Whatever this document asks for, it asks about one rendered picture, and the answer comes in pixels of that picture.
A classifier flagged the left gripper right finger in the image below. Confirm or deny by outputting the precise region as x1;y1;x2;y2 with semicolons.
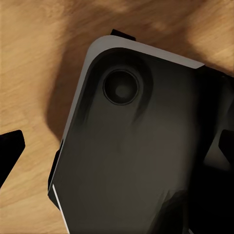
218;130;234;169

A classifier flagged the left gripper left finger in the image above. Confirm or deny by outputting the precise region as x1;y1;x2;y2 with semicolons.
0;130;25;188

